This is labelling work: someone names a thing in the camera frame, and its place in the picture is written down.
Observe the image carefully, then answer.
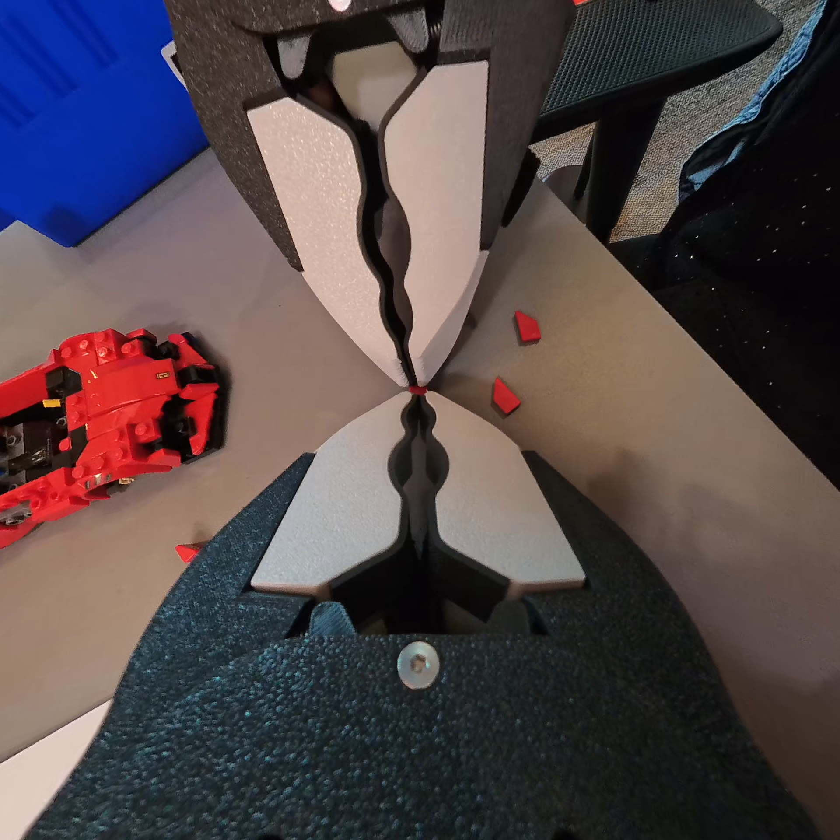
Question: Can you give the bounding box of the black mesh chair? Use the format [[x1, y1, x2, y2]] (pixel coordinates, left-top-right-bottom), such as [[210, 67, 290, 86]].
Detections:
[[528, 0, 785, 244]]

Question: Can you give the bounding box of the blue denim garment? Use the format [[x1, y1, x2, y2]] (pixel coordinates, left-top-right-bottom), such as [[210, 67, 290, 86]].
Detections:
[[679, 0, 840, 198]]

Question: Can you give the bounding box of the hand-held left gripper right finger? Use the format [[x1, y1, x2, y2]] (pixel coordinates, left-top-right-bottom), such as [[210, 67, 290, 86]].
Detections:
[[423, 392, 587, 599]]

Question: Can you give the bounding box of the blue plastic bin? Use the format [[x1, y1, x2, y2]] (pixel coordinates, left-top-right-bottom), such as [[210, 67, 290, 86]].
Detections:
[[0, 0, 211, 249]]

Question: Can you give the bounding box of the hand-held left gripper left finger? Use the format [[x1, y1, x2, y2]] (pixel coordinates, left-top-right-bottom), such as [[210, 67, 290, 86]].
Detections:
[[251, 392, 414, 596]]

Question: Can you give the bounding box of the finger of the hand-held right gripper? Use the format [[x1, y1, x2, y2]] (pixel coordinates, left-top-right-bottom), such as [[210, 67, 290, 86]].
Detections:
[[245, 94, 416, 389], [381, 59, 491, 386]]

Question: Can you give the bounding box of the person's dark speckled clothing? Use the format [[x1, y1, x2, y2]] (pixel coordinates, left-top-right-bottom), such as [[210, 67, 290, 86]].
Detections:
[[610, 0, 840, 490]]

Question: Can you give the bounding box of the red lego car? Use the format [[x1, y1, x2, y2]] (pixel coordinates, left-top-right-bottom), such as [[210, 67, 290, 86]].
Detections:
[[0, 328, 231, 549]]

